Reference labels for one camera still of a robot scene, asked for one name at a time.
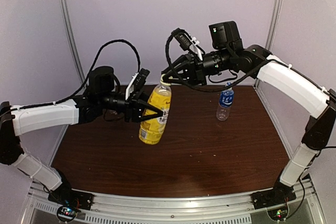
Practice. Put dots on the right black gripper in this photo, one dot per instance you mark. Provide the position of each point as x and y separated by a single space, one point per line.
193 69

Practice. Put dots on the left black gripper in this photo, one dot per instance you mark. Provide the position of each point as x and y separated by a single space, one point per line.
134 108

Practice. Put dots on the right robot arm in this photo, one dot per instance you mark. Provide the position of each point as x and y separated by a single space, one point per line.
259 63

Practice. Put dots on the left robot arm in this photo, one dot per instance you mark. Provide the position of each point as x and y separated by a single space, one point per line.
102 94

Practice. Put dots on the blue label bottle white cap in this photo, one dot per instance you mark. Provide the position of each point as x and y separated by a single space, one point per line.
224 104

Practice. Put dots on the left circuit board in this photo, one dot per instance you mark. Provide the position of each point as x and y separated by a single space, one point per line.
66 214

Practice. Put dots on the circuit board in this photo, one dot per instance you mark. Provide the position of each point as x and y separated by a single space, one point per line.
66 214
278 214

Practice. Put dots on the right circuit board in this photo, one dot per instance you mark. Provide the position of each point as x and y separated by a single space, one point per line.
278 214

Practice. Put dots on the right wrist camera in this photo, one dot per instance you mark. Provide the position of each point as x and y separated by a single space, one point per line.
188 43

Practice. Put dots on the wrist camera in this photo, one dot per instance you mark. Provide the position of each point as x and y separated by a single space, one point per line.
188 43
136 84

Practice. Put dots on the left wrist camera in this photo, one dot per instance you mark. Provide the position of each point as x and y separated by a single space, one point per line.
136 84

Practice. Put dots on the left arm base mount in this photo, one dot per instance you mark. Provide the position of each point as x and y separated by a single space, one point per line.
74 196

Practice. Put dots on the right aluminium frame post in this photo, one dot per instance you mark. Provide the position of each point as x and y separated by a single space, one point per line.
273 23

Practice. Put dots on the aluminium frame post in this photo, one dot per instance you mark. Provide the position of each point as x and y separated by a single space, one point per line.
273 23
71 40

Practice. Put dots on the front aluminium rail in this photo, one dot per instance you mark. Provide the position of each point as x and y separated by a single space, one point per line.
233 208

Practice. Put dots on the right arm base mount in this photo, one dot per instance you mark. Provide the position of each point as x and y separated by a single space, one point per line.
279 194

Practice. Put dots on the left aluminium frame post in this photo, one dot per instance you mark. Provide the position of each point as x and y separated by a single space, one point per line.
71 40

